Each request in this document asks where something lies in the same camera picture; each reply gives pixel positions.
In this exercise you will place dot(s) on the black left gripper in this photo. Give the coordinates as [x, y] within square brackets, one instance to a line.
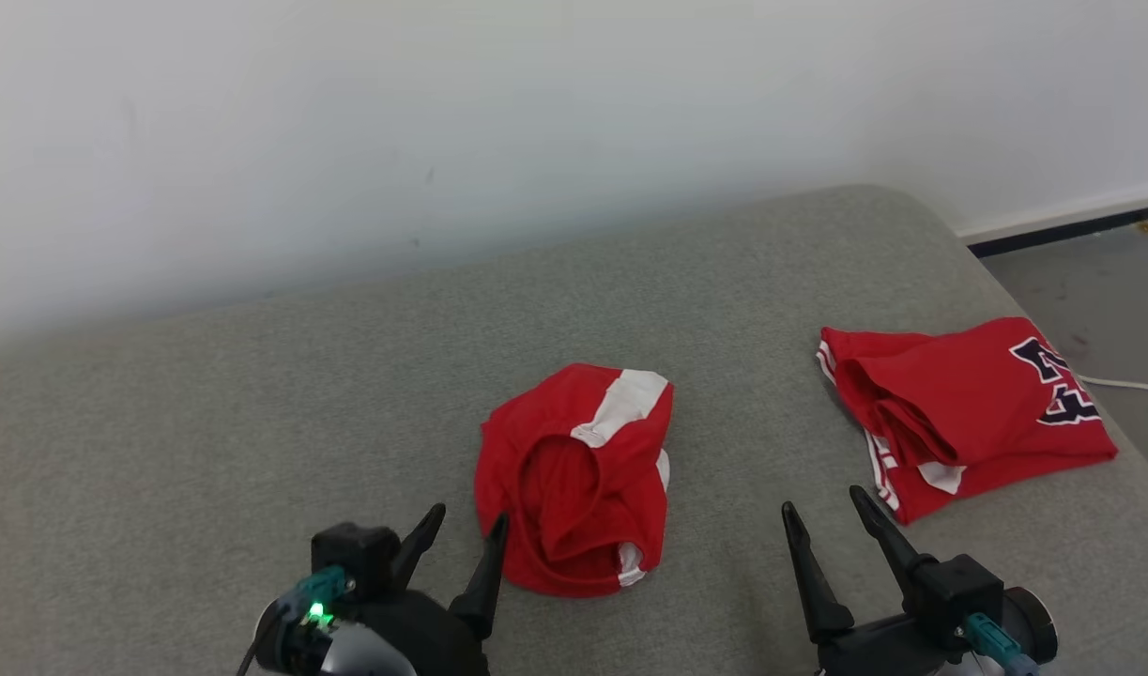
[423, 638]

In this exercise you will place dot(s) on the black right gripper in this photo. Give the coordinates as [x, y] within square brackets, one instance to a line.
[874, 652]

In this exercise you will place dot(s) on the red shorts with white stripes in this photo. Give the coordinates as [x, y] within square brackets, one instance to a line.
[564, 488]

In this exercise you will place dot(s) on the red basketball jersey number 23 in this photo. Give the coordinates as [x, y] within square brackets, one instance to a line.
[968, 404]

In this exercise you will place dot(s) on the black baseboard strip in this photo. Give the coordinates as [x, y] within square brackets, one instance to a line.
[1062, 230]

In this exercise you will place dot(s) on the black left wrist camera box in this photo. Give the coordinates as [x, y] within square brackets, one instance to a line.
[353, 554]

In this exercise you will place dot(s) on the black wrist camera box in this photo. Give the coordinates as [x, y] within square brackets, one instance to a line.
[353, 554]
[958, 591]

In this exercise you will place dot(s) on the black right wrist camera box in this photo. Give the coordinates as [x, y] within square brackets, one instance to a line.
[958, 591]

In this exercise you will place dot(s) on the teal left camera plug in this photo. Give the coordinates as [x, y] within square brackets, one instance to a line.
[315, 591]

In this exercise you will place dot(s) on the teal camera plug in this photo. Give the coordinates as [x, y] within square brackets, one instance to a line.
[315, 591]
[996, 648]

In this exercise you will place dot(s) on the teal right camera plug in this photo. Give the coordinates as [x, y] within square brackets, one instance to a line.
[996, 648]

